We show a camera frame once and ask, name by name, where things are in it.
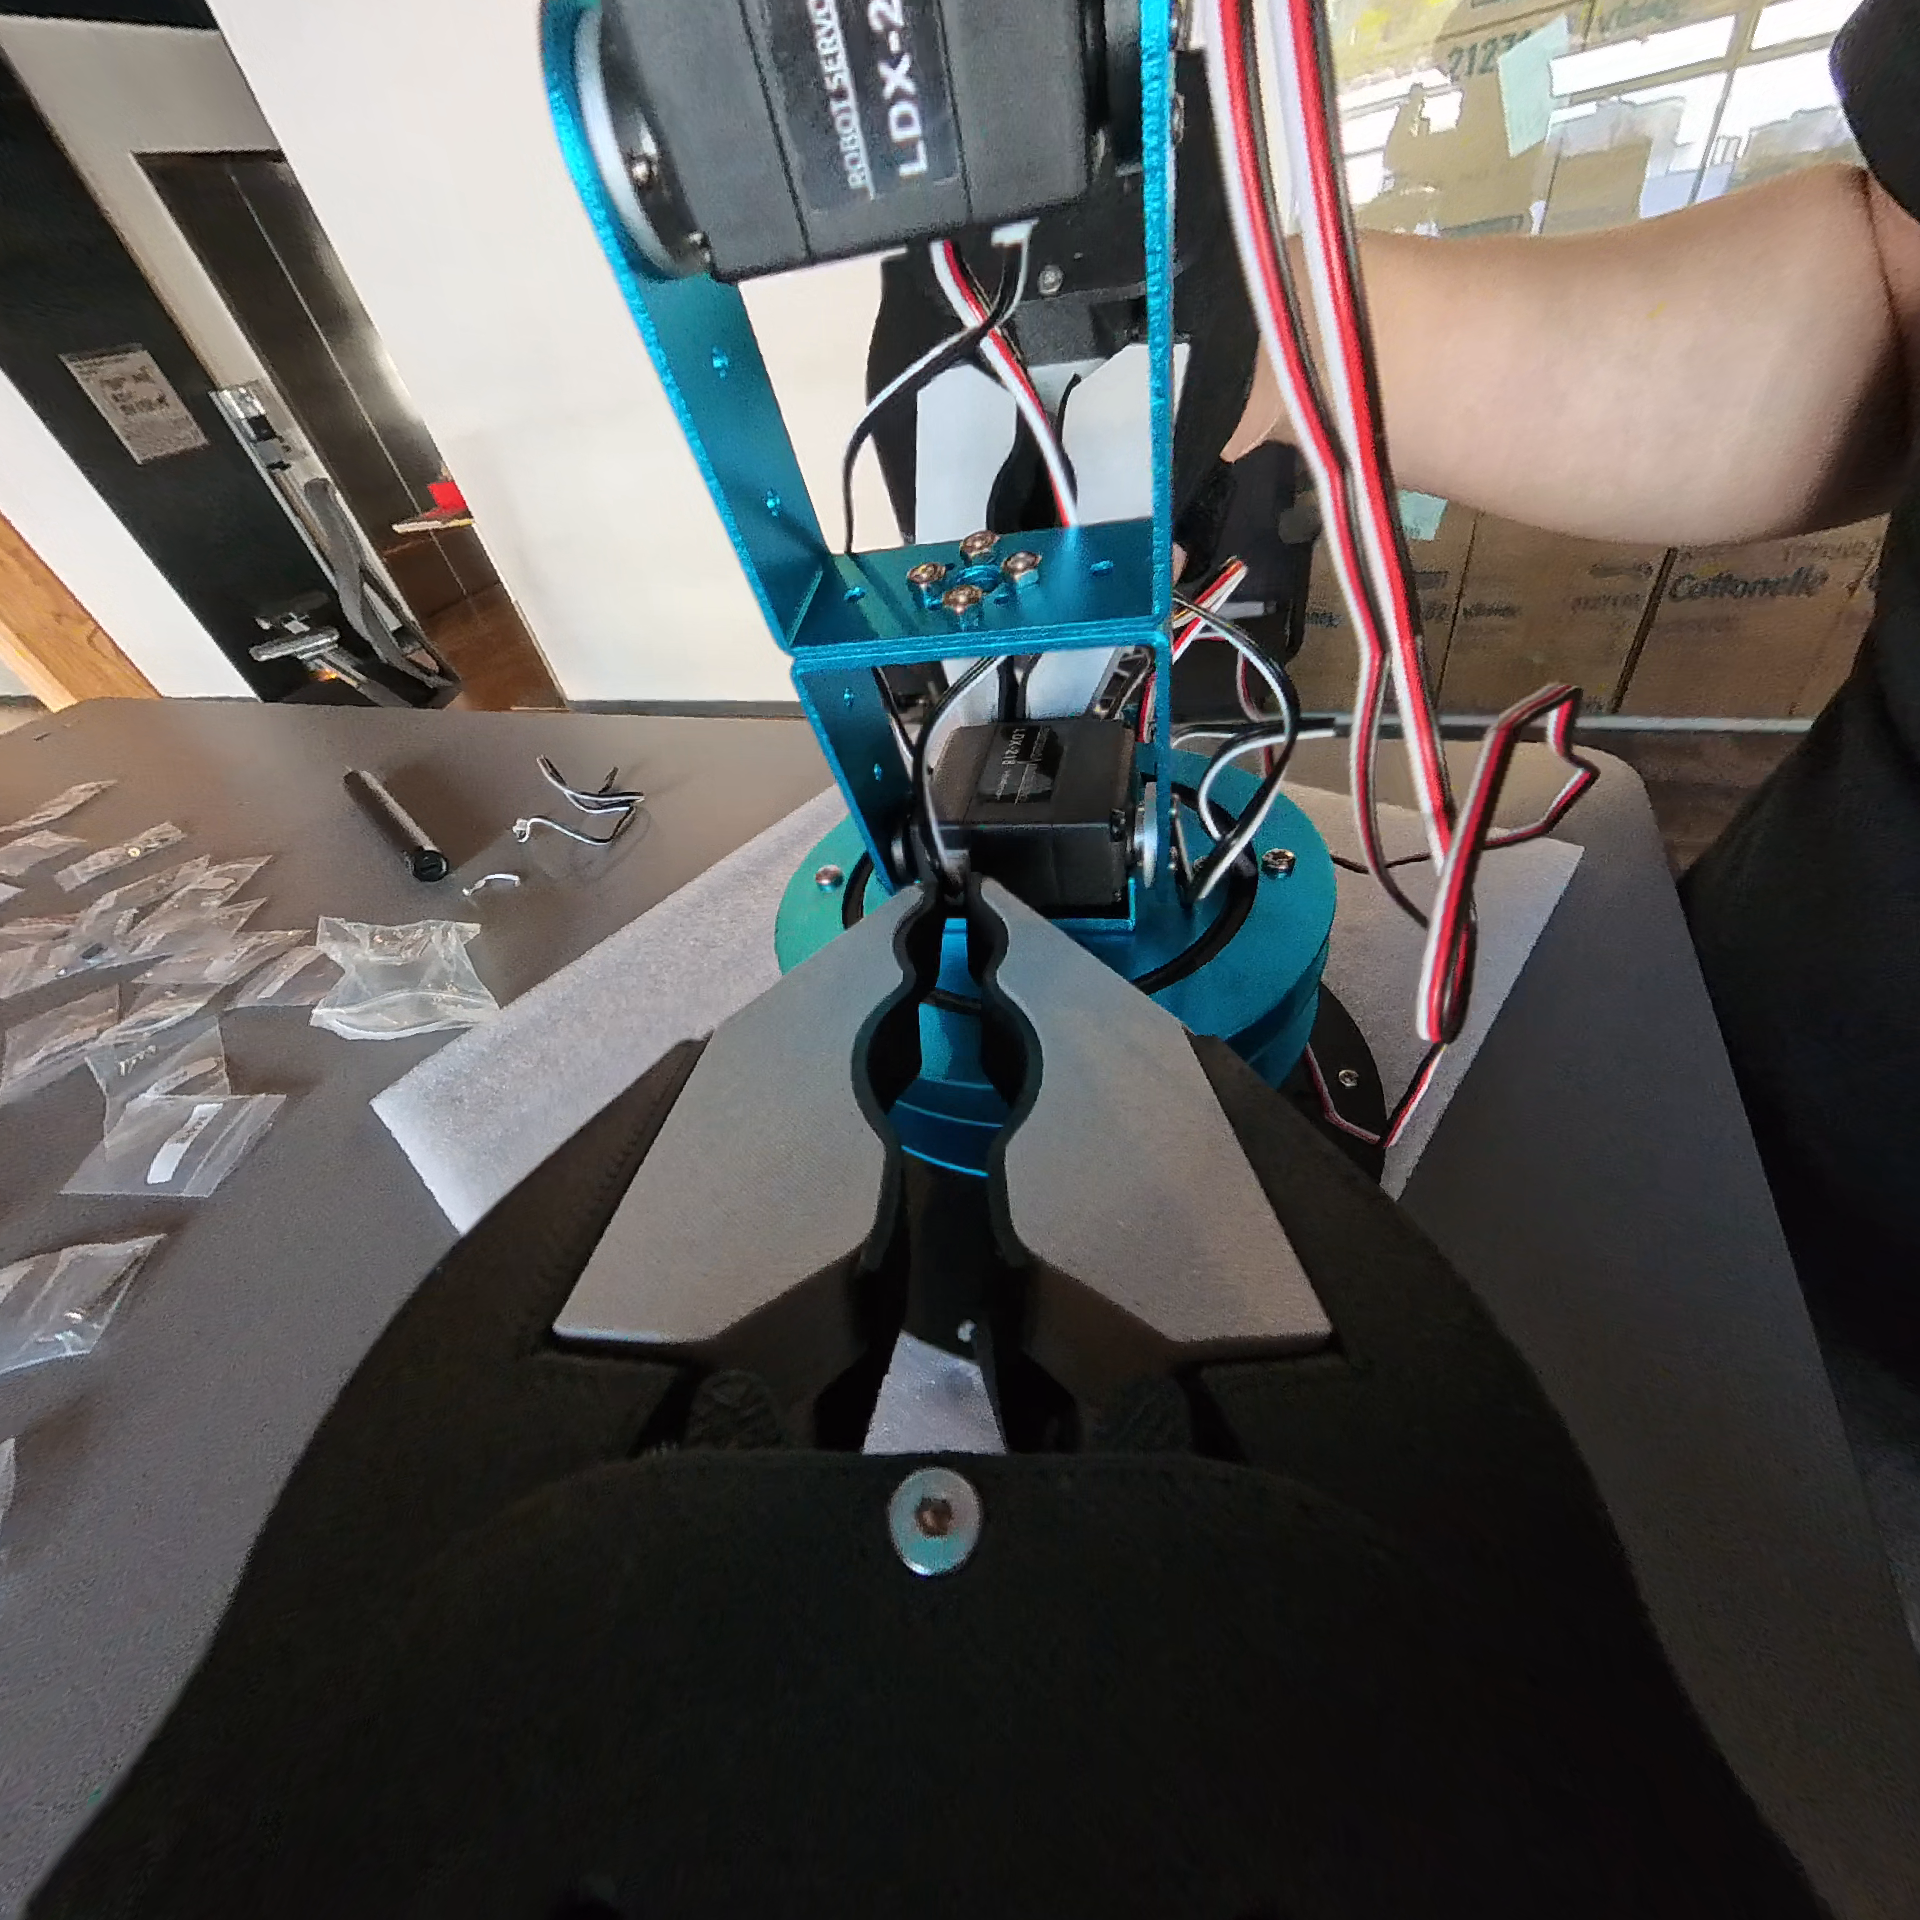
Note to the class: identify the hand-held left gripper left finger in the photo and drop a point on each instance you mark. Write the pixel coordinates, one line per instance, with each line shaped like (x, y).
(720, 1203)

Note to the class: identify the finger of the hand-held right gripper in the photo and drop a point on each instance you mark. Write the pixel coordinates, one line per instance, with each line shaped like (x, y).
(1115, 436)
(955, 448)

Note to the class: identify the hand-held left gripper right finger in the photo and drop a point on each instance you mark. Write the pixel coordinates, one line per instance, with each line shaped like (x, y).
(1168, 1203)

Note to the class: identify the blue toy robot arm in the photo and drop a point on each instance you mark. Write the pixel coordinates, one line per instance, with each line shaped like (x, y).
(874, 601)

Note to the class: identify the person's right forearm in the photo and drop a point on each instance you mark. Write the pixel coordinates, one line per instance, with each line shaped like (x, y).
(1653, 371)

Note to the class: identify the white foam sheet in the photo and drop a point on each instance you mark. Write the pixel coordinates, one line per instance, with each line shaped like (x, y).
(602, 1021)

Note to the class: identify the pile of small plastic bags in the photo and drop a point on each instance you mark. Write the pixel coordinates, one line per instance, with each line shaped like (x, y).
(405, 974)

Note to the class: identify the black cylindrical tool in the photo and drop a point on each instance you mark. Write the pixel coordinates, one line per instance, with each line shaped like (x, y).
(387, 822)

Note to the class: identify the black office chair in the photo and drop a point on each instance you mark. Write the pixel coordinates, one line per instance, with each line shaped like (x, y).
(374, 633)

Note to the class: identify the large cardboard box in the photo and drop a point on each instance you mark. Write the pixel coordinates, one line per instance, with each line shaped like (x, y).
(1730, 633)

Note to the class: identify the person's dark shirt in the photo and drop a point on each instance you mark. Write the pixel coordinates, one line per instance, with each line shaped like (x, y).
(1830, 974)

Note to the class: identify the framed wall notice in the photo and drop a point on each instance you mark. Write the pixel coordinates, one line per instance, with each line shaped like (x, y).
(141, 406)

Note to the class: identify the thick wooden support post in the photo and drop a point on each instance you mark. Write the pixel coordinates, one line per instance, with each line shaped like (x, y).
(62, 633)

